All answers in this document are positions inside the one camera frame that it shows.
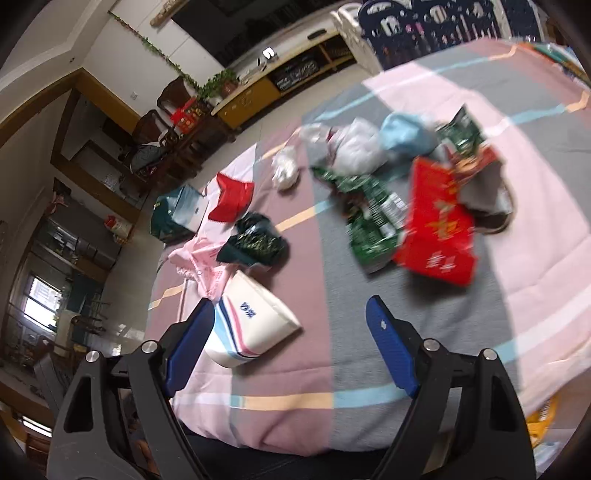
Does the white paper cup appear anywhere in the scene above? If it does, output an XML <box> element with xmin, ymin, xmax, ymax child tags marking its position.
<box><xmin>204</xmin><ymin>271</ymin><xmax>301</xmax><ymax>368</ymax></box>

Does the pink plastic bag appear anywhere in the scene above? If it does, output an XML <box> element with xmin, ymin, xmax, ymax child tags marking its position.
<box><xmin>168</xmin><ymin>237</ymin><xmax>236</xmax><ymax>302</ymax></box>

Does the red cigarette carton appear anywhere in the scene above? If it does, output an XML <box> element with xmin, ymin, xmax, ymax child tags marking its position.
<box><xmin>394</xmin><ymin>157</ymin><xmax>477</xmax><ymax>287</ymax></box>

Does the dark green wrapper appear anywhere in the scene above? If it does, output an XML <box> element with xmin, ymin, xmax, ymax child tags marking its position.
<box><xmin>216</xmin><ymin>212</ymin><xmax>288</xmax><ymax>268</ymax></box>

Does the green snack wrapper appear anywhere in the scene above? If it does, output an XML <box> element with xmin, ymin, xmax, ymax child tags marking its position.
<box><xmin>311</xmin><ymin>166</ymin><xmax>408</xmax><ymax>274</ymax></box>

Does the red paper bag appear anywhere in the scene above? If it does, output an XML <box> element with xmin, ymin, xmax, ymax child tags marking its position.
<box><xmin>208</xmin><ymin>172</ymin><xmax>254</xmax><ymax>223</ymax></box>

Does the green brown snack pouch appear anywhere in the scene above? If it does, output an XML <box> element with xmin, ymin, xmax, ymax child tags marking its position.
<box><xmin>436</xmin><ymin>105</ymin><xmax>515</xmax><ymax>235</ymax></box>

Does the white plastic bag wad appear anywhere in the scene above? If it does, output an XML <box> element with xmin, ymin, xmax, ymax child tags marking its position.
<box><xmin>300</xmin><ymin>117</ymin><xmax>388</xmax><ymax>176</ymax></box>

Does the white tissue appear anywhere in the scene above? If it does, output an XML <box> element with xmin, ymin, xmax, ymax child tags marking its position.
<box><xmin>271</xmin><ymin>146</ymin><xmax>300</xmax><ymax>192</ymax></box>

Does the light blue face mask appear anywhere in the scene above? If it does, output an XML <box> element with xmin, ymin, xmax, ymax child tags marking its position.
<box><xmin>379</xmin><ymin>112</ymin><xmax>439</xmax><ymax>160</ymax></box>

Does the yellow chip bag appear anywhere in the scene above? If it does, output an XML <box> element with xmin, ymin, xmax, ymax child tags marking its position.
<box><xmin>526</xmin><ymin>395</ymin><xmax>559</xmax><ymax>448</ymax></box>

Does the dark green gift bag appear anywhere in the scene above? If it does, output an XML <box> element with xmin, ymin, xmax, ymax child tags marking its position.
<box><xmin>150</xmin><ymin>185</ymin><xmax>208</xmax><ymax>245</ymax></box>

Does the plaid tablecloth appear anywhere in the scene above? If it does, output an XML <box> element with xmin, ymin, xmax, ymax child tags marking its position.
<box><xmin>148</xmin><ymin>39</ymin><xmax>590</xmax><ymax>455</ymax></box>

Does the dark wooden armchair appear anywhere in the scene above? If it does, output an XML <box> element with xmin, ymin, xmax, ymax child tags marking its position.
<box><xmin>117</xmin><ymin>75</ymin><xmax>236</xmax><ymax>195</ymax></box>

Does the red gift box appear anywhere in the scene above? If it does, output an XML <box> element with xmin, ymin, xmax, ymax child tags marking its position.
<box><xmin>170</xmin><ymin>97</ymin><xmax>208</xmax><ymax>135</ymax></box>

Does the potted green plant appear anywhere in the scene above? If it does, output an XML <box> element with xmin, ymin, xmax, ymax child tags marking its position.
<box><xmin>197</xmin><ymin>69</ymin><xmax>239</xmax><ymax>100</ymax></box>

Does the wooden tv cabinet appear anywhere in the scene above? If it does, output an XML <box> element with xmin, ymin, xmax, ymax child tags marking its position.
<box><xmin>212</xmin><ymin>31</ymin><xmax>355</xmax><ymax>130</ymax></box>

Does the blue white baby fence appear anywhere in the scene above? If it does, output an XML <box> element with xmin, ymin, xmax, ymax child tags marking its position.
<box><xmin>331</xmin><ymin>0</ymin><xmax>545</xmax><ymax>75</ymax></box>

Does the large black television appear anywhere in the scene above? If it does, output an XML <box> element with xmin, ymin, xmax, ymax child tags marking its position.
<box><xmin>172</xmin><ymin>0</ymin><xmax>332</xmax><ymax>67</ymax></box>

